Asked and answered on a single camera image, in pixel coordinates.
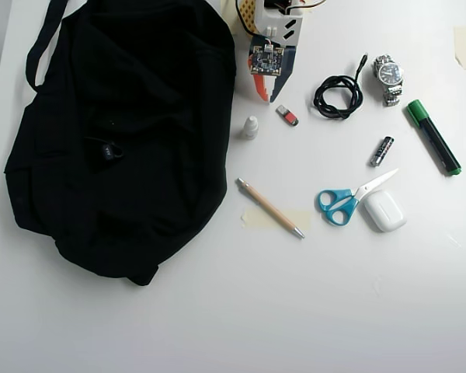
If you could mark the wooden ballpoint pen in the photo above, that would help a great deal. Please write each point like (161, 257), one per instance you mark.
(270, 208)

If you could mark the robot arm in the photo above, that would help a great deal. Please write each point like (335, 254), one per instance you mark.
(273, 3)

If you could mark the yellow perforated base block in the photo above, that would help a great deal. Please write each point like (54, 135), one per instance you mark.
(252, 11)

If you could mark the small white dropper bottle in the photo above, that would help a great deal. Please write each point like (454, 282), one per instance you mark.
(250, 130)

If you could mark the wide masking tape piece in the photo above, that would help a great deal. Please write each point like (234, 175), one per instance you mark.
(256, 219)

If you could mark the silver wristwatch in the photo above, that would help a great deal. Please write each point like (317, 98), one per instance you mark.
(389, 73)

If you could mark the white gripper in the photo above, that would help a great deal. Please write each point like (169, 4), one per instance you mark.
(286, 79)

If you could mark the black AA battery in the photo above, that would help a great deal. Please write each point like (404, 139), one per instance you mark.
(382, 150)

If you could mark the camera circuit board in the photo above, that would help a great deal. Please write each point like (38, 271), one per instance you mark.
(267, 56)

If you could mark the black fabric bag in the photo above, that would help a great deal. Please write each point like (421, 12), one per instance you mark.
(120, 194)

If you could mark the torn masking tape piece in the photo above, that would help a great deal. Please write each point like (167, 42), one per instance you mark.
(464, 46)

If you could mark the white earbuds case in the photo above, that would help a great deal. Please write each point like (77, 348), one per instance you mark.
(386, 211)

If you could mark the red USB stick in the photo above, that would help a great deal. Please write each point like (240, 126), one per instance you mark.
(289, 116)

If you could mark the green black marker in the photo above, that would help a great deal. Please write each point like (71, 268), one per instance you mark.
(435, 138)

